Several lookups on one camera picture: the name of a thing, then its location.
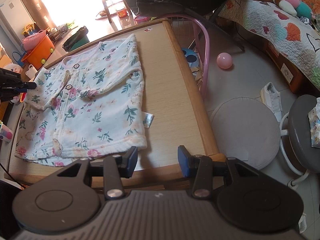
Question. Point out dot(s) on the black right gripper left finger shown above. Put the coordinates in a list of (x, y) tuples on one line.
[(115, 168)]

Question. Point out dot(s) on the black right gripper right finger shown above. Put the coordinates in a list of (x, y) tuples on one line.
[(200, 169)]

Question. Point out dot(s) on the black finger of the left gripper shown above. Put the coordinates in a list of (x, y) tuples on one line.
[(11, 85)]

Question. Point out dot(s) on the floral white baby garment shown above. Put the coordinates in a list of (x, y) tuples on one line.
[(87, 106)]

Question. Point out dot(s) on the white mug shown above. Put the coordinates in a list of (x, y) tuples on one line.
[(31, 72)]

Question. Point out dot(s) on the orange plastic tub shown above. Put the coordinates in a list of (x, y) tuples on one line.
[(40, 54)]

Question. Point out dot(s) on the pink basket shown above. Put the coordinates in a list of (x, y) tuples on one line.
[(30, 42)]

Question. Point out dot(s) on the low wooden table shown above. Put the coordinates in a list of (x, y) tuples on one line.
[(173, 97)]

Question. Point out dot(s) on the grey round cushion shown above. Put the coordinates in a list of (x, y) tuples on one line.
[(246, 129)]

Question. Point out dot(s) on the teal trash bin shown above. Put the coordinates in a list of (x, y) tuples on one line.
[(77, 40)]

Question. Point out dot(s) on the white sneaker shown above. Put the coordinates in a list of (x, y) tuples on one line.
[(271, 98)]

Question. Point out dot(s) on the grey round stool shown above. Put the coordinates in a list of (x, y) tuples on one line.
[(295, 125)]

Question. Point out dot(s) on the pink ball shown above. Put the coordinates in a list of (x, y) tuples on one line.
[(224, 60)]

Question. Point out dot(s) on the patchwork quilt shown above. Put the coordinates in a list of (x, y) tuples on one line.
[(291, 42)]

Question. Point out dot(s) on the pink hoop frame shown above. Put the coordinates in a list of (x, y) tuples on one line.
[(201, 45)]

